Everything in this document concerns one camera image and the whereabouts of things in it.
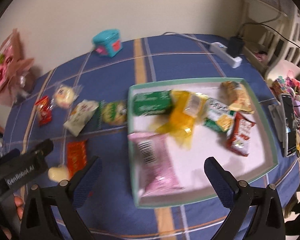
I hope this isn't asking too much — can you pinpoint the black smartphone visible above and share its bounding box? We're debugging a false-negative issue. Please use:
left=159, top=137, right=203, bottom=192
left=280, top=93, right=298, bottom=157

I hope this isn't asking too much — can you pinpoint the pink snack packet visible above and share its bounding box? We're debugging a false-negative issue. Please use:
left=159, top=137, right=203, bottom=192
left=128, top=132, right=185, bottom=198

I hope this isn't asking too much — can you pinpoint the teal tin box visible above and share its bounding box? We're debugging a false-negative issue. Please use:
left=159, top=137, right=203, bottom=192
left=92, top=29, right=123, bottom=57

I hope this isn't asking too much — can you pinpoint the black power adapter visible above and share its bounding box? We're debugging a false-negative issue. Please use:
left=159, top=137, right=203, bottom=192
left=226, top=36, right=245, bottom=58

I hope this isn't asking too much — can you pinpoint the dark red snack packet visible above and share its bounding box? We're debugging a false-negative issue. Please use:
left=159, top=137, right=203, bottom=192
left=226, top=112, right=256, bottom=157

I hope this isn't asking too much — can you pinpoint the person's left hand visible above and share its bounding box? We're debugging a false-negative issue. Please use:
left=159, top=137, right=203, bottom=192
left=14, top=196, right=25, bottom=220

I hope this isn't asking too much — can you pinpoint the white cracker packet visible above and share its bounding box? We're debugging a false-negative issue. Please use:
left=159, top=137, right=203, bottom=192
left=202, top=97, right=236, bottom=134

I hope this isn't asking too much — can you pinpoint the green cookie packet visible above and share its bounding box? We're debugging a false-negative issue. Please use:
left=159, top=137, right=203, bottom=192
left=98, top=100, right=128, bottom=128

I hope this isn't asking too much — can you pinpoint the small round yellow bun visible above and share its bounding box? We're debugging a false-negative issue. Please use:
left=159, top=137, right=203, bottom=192
left=48, top=165, right=70, bottom=183

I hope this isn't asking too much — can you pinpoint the black cable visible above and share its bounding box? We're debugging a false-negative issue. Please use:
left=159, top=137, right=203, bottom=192
left=238, top=22, right=300, bottom=49

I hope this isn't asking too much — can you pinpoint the white shelf unit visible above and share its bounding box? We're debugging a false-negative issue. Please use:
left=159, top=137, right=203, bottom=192
left=242, top=0, right=300, bottom=80

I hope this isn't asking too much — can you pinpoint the pink flower bouquet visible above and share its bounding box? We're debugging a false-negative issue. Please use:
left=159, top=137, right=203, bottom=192
left=0, top=29, right=36, bottom=108

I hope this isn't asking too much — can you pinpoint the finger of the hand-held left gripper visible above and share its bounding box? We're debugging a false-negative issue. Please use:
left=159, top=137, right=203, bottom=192
left=25, top=139, right=54, bottom=158
left=0, top=149, right=22, bottom=164

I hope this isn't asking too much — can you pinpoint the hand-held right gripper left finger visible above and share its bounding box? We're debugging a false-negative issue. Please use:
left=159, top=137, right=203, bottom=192
left=20, top=156, right=103, bottom=240

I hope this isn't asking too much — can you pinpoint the white tray with green rim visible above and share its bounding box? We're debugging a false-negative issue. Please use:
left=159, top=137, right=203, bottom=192
left=127, top=78, right=278, bottom=209

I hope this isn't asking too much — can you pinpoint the white and green snack packet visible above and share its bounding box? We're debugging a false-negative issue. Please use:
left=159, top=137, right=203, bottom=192
left=63, top=99, right=100, bottom=137

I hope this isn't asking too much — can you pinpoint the yellow snack packet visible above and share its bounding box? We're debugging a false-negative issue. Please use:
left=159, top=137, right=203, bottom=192
left=150, top=90, right=208, bottom=150

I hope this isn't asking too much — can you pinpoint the white power strip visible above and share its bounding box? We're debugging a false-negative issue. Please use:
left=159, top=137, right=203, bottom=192
left=210, top=42, right=243, bottom=68

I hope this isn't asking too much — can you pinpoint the white cable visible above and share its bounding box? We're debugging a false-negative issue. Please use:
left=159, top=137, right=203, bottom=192
left=162, top=32, right=213, bottom=46

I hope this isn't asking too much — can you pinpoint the orange bread packet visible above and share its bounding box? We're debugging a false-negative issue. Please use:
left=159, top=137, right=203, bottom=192
left=219, top=81, right=255, bottom=114

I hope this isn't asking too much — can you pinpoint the clear steamed cake packet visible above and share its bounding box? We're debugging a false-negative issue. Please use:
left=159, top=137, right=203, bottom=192
left=51, top=82, right=83, bottom=109

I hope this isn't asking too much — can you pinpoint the red patterned snack packet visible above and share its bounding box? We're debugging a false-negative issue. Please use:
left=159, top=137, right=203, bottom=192
left=66, top=140, right=88, bottom=180

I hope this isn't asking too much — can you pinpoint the blue plaid tablecloth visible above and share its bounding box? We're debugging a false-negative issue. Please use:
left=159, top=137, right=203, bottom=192
left=1, top=34, right=300, bottom=240

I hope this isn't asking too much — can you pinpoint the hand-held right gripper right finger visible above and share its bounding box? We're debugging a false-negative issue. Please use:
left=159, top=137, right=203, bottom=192
left=204, top=157, right=286, bottom=240

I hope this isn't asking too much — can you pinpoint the pile of colourful trinkets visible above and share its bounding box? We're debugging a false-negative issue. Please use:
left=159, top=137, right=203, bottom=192
left=270, top=76, right=300, bottom=153

